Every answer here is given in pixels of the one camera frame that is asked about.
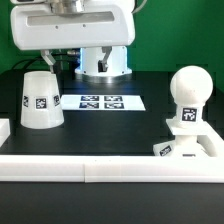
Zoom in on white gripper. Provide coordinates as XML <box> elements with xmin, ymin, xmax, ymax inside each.
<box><xmin>10</xmin><ymin>2</ymin><xmax>135</xmax><ymax>73</ymax></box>

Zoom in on white lamp shade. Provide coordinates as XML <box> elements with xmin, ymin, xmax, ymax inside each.
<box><xmin>21</xmin><ymin>71</ymin><xmax>64</xmax><ymax>129</ymax></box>

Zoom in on white lamp bulb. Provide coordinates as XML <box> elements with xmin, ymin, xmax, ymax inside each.
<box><xmin>170</xmin><ymin>66</ymin><xmax>213</xmax><ymax>128</ymax></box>

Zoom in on white lamp base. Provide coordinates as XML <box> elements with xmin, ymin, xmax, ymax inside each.
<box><xmin>153</xmin><ymin>119</ymin><xmax>208</xmax><ymax>158</ymax></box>

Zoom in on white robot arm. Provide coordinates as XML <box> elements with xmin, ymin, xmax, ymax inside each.
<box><xmin>10</xmin><ymin>0</ymin><xmax>135</xmax><ymax>83</ymax></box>

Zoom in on white marker sheet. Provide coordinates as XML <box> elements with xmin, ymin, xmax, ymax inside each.
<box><xmin>61</xmin><ymin>94</ymin><xmax>145</xmax><ymax>111</ymax></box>

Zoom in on black cable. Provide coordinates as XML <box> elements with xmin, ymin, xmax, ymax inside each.
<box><xmin>11</xmin><ymin>49</ymin><xmax>81</xmax><ymax>70</ymax></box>

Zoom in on white left fence rail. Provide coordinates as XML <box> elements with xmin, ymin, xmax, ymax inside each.
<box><xmin>0</xmin><ymin>119</ymin><xmax>10</xmax><ymax>147</ymax></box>

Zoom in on white fence rail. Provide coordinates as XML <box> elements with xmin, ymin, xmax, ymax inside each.
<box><xmin>197</xmin><ymin>122</ymin><xmax>224</xmax><ymax>158</ymax></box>
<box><xmin>0</xmin><ymin>119</ymin><xmax>10</xmax><ymax>147</ymax></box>
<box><xmin>0</xmin><ymin>155</ymin><xmax>224</xmax><ymax>183</ymax></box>

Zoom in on white front fence rail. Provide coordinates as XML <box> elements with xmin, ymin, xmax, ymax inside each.
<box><xmin>0</xmin><ymin>155</ymin><xmax>224</xmax><ymax>183</ymax></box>

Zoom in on white right fence rail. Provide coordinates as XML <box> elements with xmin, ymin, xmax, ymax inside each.
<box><xmin>197</xmin><ymin>122</ymin><xmax>224</xmax><ymax>158</ymax></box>

